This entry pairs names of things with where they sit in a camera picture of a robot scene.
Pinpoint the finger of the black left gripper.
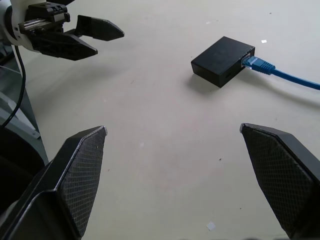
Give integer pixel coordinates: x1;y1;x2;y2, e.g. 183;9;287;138
31;28;99;62
74;14;125;43

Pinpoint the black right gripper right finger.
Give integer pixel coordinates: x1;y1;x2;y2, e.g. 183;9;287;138
239;122;320;240

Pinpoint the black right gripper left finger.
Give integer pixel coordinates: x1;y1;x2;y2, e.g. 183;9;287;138
0;125;109;240

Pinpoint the black network switch box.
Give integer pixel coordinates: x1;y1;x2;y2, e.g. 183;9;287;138
190;35;256;89

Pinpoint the dark rounded robot body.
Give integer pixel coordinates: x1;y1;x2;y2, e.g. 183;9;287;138
0;126;46;218

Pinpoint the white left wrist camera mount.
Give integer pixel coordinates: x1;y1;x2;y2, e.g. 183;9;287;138
0;0;35;53

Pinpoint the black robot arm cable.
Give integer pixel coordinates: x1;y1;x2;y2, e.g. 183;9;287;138
0;44;27;129

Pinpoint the grey metal frame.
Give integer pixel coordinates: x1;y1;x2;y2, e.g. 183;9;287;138
0;41;49;166

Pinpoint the blue Ethernet cable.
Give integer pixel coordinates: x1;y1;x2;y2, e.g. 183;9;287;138
240;55;320;91

